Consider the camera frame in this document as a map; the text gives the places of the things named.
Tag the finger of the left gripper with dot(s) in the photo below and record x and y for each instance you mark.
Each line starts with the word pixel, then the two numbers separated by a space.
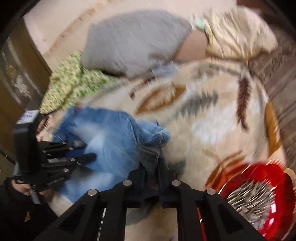
pixel 61 170
pixel 61 150

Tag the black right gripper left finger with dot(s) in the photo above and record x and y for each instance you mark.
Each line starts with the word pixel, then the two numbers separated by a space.
pixel 99 215

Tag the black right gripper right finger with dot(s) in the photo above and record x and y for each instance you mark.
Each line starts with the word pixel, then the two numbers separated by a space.
pixel 201 215

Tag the blue denim jeans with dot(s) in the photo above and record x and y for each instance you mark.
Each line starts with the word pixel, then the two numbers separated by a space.
pixel 120 143

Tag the person's left hand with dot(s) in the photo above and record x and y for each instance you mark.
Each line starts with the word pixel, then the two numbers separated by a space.
pixel 22 188

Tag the pile of sunflower seeds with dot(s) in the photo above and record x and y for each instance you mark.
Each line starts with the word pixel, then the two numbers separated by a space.
pixel 254 201

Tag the green patterned cloth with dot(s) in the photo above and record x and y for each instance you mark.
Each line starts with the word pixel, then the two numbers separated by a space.
pixel 70 82

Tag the red plastic bowl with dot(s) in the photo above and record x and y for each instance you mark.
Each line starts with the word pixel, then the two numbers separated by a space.
pixel 282 217

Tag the beige leaf pattern blanket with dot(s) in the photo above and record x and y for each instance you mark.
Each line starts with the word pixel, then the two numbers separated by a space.
pixel 215 111

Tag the grey quilted pillow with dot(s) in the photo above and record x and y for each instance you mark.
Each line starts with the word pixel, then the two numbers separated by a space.
pixel 132 44

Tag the brown striped bedsheet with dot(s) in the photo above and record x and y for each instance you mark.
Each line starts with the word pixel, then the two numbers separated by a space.
pixel 277 73

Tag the cream satin pillow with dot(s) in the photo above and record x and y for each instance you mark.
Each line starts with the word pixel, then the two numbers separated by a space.
pixel 238 33

